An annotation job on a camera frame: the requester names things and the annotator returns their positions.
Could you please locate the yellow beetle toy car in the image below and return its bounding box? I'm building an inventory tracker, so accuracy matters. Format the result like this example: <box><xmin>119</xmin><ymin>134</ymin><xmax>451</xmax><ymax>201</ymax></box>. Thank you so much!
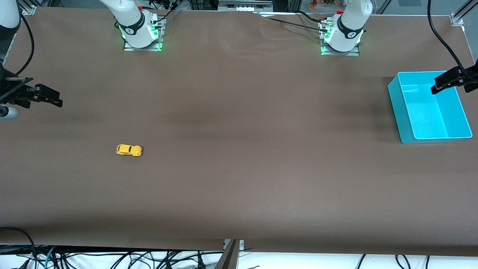
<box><xmin>115</xmin><ymin>144</ymin><xmax>143</xmax><ymax>157</ymax></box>

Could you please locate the teal plastic bin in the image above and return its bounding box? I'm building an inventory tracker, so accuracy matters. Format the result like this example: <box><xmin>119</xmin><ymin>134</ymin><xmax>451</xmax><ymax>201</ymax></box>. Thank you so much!
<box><xmin>387</xmin><ymin>71</ymin><xmax>473</xmax><ymax>145</ymax></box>

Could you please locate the brown table cover sheet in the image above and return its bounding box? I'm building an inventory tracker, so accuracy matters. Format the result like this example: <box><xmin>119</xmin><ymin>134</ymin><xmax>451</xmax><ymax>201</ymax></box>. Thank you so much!
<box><xmin>0</xmin><ymin>7</ymin><xmax>478</xmax><ymax>257</ymax></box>

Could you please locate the grey box with white plugs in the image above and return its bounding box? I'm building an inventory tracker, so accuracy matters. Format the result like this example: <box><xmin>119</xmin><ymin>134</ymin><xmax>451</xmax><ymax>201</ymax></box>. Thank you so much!
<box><xmin>218</xmin><ymin>0</ymin><xmax>274</xmax><ymax>12</ymax></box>

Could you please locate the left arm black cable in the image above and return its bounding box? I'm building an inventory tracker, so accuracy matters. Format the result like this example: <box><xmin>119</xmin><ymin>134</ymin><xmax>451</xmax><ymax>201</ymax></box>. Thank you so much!
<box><xmin>427</xmin><ymin>0</ymin><xmax>472</xmax><ymax>75</ymax></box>

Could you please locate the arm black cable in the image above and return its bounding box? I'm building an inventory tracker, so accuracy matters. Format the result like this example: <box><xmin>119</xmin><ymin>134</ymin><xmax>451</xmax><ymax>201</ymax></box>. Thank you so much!
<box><xmin>14</xmin><ymin>10</ymin><xmax>35</xmax><ymax>76</ymax></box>
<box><xmin>427</xmin><ymin>0</ymin><xmax>472</xmax><ymax>75</ymax></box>

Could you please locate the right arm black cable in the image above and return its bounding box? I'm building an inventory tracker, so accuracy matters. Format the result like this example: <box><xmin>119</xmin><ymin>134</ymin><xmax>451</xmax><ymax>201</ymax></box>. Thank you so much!
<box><xmin>14</xmin><ymin>10</ymin><xmax>35</xmax><ymax>76</ymax></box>

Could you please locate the aluminium frame profile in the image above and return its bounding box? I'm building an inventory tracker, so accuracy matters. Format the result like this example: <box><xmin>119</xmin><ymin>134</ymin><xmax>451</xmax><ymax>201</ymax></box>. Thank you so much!
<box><xmin>450</xmin><ymin>0</ymin><xmax>478</xmax><ymax>27</ymax></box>
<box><xmin>18</xmin><ymin>0</ymin><xmax>38</xmax><ymax>16</ymax></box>

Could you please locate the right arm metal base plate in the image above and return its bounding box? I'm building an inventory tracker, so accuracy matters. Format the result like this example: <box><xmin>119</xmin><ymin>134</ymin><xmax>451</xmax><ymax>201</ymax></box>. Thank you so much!
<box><xmin>123</xmin><ymin>17</ymin><xmax>165</xmax><ymax>52</ymax></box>

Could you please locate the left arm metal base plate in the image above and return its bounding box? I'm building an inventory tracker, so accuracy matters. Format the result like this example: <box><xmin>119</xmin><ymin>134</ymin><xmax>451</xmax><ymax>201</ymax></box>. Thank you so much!
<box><xmin>320</xmin><ymin>21</ymin><xmax>361</xmax><ymax>57</ymax></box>

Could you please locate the black looped floor cable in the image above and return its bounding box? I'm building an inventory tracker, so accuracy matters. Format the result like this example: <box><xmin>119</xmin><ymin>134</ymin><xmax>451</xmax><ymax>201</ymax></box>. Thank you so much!
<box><xmin>0</xmin><ymin>227</ymin><xmax>38</xmax><ymax>269</ymax></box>

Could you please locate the short black table cable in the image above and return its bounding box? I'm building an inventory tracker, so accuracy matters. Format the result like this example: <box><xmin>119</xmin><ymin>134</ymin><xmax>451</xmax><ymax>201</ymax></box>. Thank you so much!
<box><xmin>297</xmin><ymin>10</ymin><xmax>329</xmax><ymax>25</ymax></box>

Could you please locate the teal floor cable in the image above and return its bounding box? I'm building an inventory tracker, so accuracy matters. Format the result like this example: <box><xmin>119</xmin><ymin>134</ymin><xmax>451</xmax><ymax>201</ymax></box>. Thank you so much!
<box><xmin>42</xmin><ymin>246</ymin><xmax>57</xmax><ymax>269</ymax></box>

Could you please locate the long black table cable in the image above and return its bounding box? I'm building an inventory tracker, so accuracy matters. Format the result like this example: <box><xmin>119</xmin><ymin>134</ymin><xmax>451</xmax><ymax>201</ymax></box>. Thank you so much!
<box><xmin>254</xmin><ymin>12</ymin><xmax>329</xmax><ymax>35</ymax></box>

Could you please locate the small metal bracket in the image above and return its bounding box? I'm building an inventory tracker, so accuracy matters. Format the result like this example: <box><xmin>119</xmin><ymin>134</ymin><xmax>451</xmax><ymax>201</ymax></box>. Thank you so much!
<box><xmin>223</xmin><ymin>239</ymin><xmax>245</xmax><ymax>251</ymax></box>

